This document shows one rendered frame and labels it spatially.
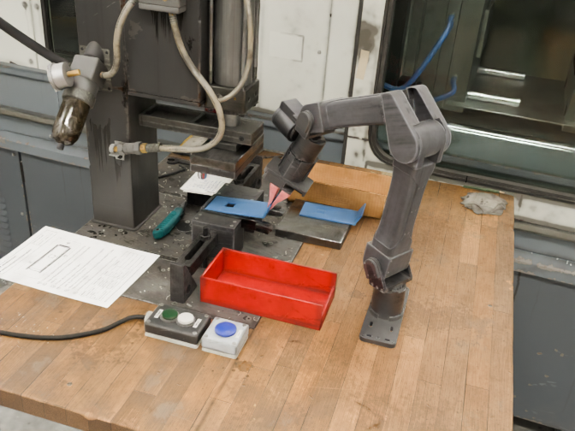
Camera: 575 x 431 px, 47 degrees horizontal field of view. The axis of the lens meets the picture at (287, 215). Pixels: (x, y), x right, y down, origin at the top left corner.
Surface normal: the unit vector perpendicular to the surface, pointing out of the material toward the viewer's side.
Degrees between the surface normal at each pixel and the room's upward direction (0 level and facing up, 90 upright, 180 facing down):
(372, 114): 96
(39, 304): 0
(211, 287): 90
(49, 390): 0
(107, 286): 1
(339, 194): 90
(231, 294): 90
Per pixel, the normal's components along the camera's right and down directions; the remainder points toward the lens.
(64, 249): 0.07, -0.87
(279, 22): -0.35, 0.44
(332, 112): -0.65, 0.22
